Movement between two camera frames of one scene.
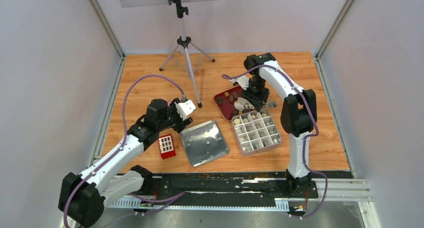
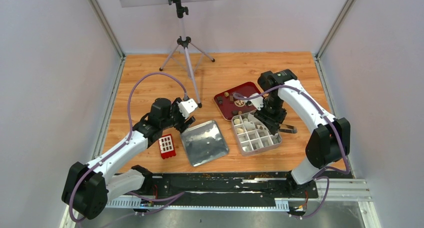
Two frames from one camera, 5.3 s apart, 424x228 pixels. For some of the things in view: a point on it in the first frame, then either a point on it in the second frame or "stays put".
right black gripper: [257, 100] -> [272, 122]
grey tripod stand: [184, 41] stays put
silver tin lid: [204, 142] stays put
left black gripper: [180, 126] stays put
